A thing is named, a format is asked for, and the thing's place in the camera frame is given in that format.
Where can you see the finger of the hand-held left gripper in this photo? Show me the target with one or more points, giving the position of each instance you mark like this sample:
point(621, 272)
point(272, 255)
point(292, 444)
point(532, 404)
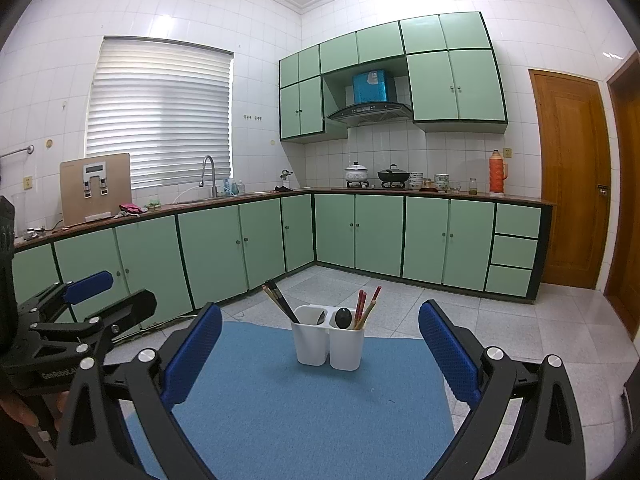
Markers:
point(135, 307)
point(90, 285)

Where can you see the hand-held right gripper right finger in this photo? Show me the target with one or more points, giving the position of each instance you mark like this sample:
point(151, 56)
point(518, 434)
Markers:
point(450, 355)

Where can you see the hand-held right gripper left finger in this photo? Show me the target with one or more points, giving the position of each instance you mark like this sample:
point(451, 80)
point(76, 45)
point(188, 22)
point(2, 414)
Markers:
point(192, 355)

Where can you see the light wooden chopstick red pattern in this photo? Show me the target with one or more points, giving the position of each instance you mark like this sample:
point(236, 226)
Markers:
point(272, 300)

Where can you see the white two-compartment utensil holder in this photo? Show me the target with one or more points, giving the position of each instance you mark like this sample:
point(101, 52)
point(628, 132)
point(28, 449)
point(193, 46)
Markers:
point(327, 345)

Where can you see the metal spoon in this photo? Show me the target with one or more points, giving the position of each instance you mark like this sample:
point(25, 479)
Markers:
point(320, 317)

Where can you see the person's left hand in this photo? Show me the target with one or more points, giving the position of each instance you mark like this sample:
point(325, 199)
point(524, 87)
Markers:
point(17, 410)

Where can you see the red cloth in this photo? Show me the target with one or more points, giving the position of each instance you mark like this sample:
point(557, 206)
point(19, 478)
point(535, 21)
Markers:
point(130, 209)

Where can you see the brown board with white device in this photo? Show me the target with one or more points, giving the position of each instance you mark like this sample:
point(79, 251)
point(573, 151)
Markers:
point(117, 195)

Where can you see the blue mat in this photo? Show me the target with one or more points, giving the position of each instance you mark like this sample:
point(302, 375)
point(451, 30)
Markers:
point(300, 410)

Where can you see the green lower cabinets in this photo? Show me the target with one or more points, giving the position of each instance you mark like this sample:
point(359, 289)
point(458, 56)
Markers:
point(250, 245)

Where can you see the green cabinets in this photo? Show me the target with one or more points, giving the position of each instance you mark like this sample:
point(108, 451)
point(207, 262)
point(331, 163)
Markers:
point(450, 85)
point(250, 245)

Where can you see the metal faucet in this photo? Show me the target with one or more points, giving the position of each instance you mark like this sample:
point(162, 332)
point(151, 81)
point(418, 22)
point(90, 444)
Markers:
point(209, 170)

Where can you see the plastic bottles by sink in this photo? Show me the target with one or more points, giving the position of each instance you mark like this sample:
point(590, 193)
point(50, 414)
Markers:
point(235, 187)

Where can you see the small glass jar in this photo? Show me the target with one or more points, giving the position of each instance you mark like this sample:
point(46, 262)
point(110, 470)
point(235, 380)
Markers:
point(472, 186)

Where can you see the stack of bowls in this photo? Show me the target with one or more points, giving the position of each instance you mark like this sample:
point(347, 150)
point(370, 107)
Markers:
point(416, 181)

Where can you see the orange thermos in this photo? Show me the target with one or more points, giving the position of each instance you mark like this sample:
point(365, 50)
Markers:
point(497, 175)

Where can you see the gas stove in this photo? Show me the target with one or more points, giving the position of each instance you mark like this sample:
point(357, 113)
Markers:
point(367, 186)

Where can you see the white window blind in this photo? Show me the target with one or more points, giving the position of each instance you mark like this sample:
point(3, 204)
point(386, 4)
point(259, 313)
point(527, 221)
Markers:
point(160, 110)

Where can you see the black wok with lid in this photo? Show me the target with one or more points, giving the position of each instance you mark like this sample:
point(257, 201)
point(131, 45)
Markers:
point(393, 175)

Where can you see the white cooking pot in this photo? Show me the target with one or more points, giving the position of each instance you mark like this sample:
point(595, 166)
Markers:
point(356, 173)

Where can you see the plain wooden door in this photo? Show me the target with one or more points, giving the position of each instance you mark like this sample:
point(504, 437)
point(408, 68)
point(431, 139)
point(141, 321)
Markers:
point(627, 210)

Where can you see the green upper cabinets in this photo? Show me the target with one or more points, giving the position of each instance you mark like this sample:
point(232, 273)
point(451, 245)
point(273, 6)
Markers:
point(450, 85)

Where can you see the blue hood chimney cover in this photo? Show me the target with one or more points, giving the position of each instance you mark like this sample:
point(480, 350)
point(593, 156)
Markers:
point(371, 87)

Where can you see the metal towel rail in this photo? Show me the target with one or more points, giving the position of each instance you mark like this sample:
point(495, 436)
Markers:
point(17, 151)

